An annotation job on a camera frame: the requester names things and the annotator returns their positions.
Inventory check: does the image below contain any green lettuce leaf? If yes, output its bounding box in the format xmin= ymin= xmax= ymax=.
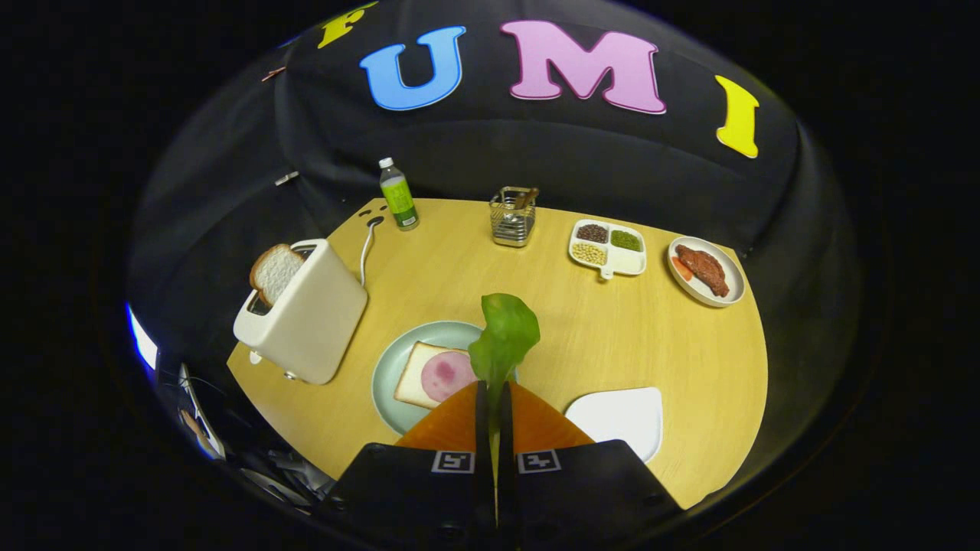
xmin=468 ymin=293 xmax=541 ymax=460

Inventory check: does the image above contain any pink ham slice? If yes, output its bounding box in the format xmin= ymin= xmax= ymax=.
xmin=421 ymin=350 xmax=479 ymax=404

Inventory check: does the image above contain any metal wire utensil holder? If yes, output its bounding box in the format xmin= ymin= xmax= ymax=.
xmin=489 ymin=186 xmax=538 ymax=248

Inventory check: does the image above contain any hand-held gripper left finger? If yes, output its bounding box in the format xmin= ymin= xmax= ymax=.
xmin=322 ymin=380 xmax=497 ymax=540

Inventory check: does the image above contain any white round plate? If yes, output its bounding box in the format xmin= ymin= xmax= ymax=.
xmin=668 ymin=236 xmax=746 ymax=308

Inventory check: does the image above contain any white toaster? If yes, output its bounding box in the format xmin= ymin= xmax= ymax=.
xmin=233 ymin=238 xmax=369 ymax=386

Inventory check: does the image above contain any black backdrop cloth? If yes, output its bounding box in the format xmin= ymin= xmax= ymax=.
xmin=126 ymin=0 xmax=866 ymax=491

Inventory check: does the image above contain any toasted bread slice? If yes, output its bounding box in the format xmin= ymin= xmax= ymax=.
xmin=249 ymin=243 xmax=307 ymax=308

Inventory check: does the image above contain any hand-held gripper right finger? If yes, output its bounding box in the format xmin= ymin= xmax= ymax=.
xmin=498 ymin=380 xmax=684 ymax=540

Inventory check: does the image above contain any white bread slice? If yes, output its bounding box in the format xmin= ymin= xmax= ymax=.
xmin=394 ymin=341 xmax=479 ymax=410

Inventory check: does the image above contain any white toaster cable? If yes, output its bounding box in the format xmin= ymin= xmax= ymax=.
xmin=360 ymin=222 xmax=377 ymax=288

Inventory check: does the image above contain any green label drink bottle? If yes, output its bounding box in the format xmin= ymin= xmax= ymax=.
xmin=378 ymin=158 xmax=420 ymax=232

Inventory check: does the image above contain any white divided dish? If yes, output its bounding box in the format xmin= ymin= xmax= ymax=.
xmin=567 ymin=219 xmax=648 ymax=281

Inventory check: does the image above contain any red-brown meat piece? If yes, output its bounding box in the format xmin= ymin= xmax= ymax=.
xmin=675 ymin=244 xmax=731 ymax=298

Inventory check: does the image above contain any pale green round plate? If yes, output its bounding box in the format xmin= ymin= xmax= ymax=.
xmin=371 ymin=320 xmax=521 ymax=437

